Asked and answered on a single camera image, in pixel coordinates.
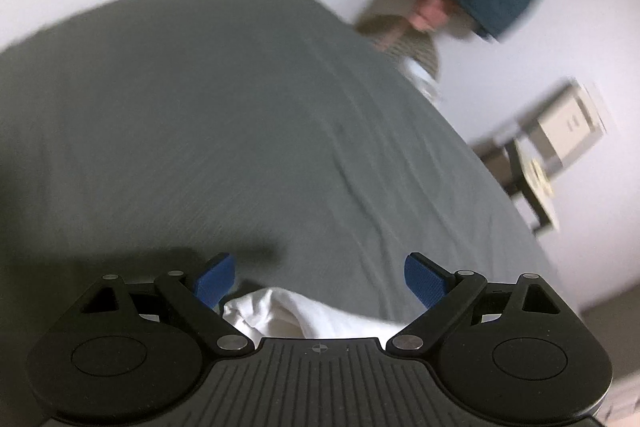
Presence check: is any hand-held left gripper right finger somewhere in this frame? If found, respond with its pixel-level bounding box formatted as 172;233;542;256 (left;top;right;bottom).
386;252;562;356

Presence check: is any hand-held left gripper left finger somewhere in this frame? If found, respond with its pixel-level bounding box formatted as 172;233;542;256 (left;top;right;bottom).
79;253;254;357

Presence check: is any white shirt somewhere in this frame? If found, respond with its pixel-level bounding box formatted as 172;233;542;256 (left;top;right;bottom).
220;287;416;340

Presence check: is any white box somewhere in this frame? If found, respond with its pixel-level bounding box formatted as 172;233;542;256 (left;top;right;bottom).
520;79;617;172

